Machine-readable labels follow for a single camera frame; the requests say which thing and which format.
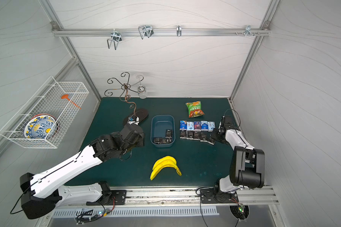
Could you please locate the aluminium rail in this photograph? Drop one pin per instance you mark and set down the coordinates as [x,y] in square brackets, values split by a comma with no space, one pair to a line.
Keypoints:
[162,196]
[158,32]

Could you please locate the metal scroll stand dark base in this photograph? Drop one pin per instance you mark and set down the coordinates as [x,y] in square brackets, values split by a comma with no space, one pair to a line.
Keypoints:
[126,88]

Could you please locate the metal bracket hook right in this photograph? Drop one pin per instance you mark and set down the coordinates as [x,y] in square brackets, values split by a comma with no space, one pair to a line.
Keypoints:
[247,32]

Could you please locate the teal plastic storage box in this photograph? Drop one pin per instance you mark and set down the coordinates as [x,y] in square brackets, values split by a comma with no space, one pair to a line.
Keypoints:
[163,131]

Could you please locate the white blue tissue pack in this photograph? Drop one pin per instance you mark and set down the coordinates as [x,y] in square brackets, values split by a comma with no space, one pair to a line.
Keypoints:
[211,126]

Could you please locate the orange plastic spoon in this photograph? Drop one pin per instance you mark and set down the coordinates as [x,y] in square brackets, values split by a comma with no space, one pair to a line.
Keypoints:
[66,96]

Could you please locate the blue yellow patterned plate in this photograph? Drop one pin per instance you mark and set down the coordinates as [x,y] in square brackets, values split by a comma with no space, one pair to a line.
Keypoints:
[41,126]

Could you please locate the black face tissue pack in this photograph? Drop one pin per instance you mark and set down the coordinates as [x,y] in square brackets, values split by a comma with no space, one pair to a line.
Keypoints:
[183,134]
[211,140]
[190,135]
[203,136]
[196,135]

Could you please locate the clear glass cup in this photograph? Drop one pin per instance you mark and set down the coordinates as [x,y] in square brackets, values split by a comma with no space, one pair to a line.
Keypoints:
[142,92]

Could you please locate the aluminium top rail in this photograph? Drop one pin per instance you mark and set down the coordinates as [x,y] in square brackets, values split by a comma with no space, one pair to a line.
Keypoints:
[158,32]

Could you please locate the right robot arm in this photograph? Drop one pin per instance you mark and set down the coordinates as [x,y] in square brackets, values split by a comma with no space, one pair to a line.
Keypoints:
[247,169]

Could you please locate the white wire basket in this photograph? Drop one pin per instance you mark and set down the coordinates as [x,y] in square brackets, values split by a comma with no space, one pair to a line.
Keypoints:
[46,100]

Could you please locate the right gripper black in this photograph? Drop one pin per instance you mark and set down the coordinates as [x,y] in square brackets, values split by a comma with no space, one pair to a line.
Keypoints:
[216,134]

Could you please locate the green snack bag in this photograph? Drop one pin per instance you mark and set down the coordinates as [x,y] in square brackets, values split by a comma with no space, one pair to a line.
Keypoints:
[194,109]

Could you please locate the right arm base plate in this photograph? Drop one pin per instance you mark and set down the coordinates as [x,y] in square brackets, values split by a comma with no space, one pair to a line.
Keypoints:
[213,196]

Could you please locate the aluminium front rail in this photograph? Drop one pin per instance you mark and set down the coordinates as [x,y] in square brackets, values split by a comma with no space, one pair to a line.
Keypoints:
[162,196]

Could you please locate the black Face tissue pack back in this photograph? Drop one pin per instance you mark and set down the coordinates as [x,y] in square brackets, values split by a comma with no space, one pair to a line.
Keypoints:
[196,135]

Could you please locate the metal double hook middle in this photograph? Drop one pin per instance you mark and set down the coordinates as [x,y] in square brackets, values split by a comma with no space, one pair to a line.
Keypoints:
[145,31]

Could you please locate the metal double hook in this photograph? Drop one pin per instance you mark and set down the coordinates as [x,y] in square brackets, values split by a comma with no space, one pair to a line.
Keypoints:
[114,40]
[145,31]

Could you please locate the small metal hook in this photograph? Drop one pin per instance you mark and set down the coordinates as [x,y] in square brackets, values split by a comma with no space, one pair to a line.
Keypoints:
[178,31]

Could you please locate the metal double hook left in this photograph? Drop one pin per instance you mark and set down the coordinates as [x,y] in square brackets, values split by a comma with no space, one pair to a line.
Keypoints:
[114,40]

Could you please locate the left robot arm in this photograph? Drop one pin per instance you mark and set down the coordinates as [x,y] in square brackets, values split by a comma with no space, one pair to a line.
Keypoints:
[46,191]

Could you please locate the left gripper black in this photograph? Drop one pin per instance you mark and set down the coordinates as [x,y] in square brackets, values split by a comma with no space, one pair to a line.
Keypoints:
[138,125]

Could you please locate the yellow banana bunch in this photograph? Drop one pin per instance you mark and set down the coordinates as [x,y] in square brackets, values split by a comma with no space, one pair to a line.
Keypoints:
[162,163]

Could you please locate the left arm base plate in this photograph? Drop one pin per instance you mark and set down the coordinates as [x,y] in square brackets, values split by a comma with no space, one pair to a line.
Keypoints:
[119,197]

